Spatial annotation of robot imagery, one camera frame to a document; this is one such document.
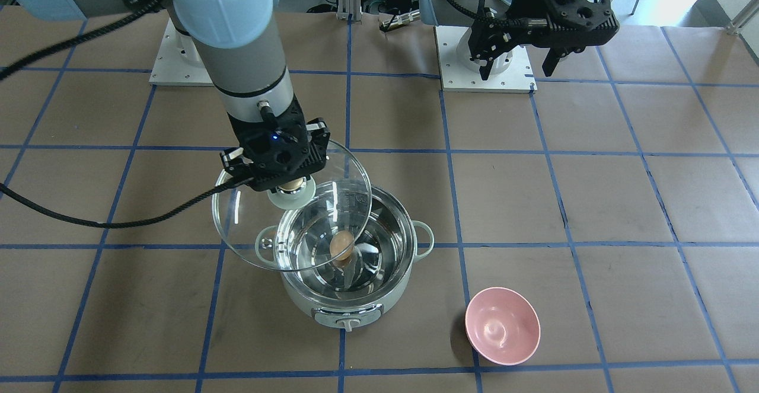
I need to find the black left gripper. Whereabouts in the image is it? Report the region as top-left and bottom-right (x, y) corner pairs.
(467, 0), (619, 79)

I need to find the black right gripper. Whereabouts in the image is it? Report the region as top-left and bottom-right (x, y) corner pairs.
(220, 98), (331, 192)

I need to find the glass pot lid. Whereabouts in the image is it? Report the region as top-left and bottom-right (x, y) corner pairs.
(211, 141), (372, 272)

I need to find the brown egg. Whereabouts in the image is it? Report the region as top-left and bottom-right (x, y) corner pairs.
(330, 230), (355, 264)

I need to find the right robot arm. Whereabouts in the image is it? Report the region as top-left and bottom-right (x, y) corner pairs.
(2, 0), (329, 195)

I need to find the pale green electric pot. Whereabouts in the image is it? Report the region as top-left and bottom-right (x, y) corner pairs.
(280, 187), (435, 331)

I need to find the pink bowl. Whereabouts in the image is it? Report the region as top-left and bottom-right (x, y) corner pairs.
(464, 286), (541, 366)

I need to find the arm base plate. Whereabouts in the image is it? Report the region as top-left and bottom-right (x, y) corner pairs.
(149, 20), (212, 86)
(435, 26), (537, 94)

